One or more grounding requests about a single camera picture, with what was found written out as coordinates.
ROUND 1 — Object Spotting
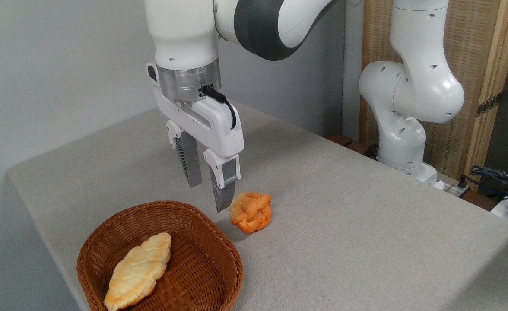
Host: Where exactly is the brown wooden block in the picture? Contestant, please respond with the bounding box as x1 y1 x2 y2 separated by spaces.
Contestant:
325 133 354 148
345 141 378 159

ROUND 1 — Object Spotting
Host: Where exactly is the round orange bread roll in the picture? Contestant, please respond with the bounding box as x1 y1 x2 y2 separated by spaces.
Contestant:
229 191 273 234

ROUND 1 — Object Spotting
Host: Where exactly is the metal screen hinge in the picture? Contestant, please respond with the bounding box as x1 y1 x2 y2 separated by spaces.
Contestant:
476 92 503 117

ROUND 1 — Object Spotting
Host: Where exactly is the brown wicker basket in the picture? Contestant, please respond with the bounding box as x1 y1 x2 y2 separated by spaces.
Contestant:
76 200 244 311

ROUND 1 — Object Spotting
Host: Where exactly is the long pale braided bread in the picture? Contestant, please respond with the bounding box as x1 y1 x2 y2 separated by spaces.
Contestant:
104 232 172 311

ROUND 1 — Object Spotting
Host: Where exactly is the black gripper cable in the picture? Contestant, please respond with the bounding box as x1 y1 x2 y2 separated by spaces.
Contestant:
201 86 237 130

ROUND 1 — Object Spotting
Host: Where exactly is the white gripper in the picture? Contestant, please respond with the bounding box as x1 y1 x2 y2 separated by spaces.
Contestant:
146 63 245 213

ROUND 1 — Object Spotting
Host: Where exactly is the wooden woven folding screen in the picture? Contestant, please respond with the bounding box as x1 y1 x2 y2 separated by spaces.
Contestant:
359 0 508 190

